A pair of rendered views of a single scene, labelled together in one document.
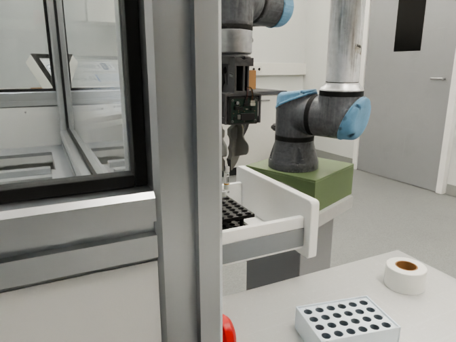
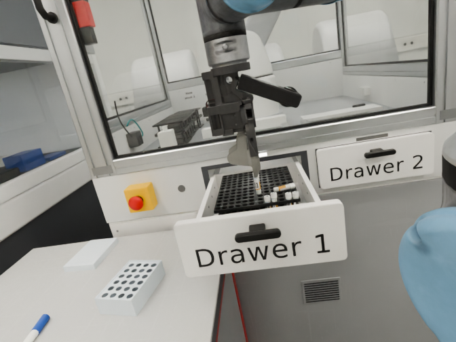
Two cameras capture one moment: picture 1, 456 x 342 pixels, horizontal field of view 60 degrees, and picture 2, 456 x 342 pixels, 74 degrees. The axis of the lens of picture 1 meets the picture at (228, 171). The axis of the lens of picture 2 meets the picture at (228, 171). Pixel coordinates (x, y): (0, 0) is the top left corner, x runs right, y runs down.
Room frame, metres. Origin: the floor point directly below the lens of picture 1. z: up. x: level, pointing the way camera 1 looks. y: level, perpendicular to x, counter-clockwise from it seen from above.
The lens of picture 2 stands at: (1.01, -0.50, 1.16)
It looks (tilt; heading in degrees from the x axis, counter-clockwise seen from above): 17 degrees down; 123
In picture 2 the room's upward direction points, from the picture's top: 11 degrees counter-clockwise
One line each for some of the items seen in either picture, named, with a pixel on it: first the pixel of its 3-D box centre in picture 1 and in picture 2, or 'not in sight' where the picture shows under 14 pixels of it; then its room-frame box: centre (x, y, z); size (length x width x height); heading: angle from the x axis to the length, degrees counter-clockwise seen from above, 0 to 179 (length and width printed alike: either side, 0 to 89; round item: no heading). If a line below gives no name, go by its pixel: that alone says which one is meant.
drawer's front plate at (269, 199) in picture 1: (271, 205); (259, 239); (0.78, -0.09, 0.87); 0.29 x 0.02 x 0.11; 26
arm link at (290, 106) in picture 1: (297, 111); not in sight; (1.17, -0.21, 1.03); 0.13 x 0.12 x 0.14; 50
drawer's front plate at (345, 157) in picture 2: not in sight; (374, 161); (0.93, 0.33, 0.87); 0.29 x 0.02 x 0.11; 26
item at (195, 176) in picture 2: not in sight; (262, 139); (0.47, 0.65, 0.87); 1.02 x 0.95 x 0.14; 26
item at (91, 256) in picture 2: not in sight; (92, 253); (0.27, -0.10, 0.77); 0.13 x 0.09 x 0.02; 112
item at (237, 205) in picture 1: (228, 201); (256, 204); (0.74, 0.00, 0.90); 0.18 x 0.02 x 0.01; 26
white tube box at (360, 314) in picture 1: (345, 327); (132, 285); (0.51, -0.17, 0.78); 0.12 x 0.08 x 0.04; 104
